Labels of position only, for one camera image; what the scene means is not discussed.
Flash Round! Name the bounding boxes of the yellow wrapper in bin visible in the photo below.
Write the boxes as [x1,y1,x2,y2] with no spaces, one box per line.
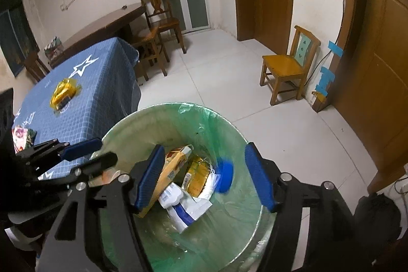
[181,155,212,197]

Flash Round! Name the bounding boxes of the colourful bag on far table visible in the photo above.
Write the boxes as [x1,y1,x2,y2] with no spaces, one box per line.
[44,36,64,61]

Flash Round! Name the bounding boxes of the blue checked star tablecloth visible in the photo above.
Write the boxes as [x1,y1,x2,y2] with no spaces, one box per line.
[12,36,142,180]

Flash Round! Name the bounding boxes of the dark wooden long table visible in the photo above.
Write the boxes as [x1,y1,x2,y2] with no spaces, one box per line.
[49,3,145,68]

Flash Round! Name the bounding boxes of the round bin with green bag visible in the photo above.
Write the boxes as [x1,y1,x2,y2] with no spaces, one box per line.
[102,102,275,271]

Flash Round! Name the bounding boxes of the dark wooden dining chair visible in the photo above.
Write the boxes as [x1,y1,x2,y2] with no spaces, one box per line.
[141,0,187,54]

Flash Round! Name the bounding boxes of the tan cardboard box in bin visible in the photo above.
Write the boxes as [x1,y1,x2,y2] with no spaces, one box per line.
[137,145,194,218]

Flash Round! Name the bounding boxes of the brown door with handle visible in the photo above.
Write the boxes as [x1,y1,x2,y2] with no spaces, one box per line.
[328,0,408,195]

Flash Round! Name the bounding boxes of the dark chair at far left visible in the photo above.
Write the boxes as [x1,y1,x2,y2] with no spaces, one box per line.
[24,52,50,82]

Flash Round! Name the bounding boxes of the dark wooden stool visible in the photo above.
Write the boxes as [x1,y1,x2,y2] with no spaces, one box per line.
[131,28,170,81]

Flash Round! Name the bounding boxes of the blue round lid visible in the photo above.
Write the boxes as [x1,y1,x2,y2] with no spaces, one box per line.
[215,158,234,194]

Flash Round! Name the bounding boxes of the blue tape strips on wall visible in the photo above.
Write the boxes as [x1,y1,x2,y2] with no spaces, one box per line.
[313,41,344,102]

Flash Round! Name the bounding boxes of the yellow crinkled snack wrapper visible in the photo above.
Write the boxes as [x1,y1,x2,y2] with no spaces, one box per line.
[50,78,82,111]

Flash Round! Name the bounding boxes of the white blue paper pack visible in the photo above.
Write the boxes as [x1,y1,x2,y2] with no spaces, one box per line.
[158,182,212,233]

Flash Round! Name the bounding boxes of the small light wooden chair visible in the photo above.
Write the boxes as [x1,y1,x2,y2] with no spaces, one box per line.
[259,25,321,106]

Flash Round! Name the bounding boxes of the pink floral tissue pack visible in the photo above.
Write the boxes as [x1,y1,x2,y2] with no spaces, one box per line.
[12,126,37,153]

